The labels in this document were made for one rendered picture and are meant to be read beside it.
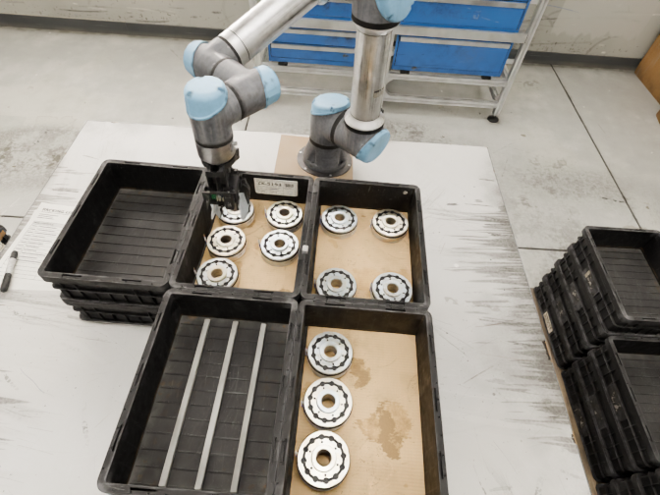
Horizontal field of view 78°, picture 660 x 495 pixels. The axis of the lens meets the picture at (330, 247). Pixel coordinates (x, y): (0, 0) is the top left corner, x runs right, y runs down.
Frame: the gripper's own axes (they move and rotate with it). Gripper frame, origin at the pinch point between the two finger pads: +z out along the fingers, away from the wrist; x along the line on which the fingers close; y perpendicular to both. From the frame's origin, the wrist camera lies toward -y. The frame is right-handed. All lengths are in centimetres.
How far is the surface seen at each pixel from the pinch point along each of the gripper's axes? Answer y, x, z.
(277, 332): 25.2, 12.1, 14.4
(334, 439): 50, 25, 11
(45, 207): -24, -67, 27
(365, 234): -5.6, 35.3, 14.1
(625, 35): -263, 267, 70
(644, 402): 27, 133, 59
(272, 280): 10.6, 9.9, 14.2
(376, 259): 3.3, 37.7, 14.1
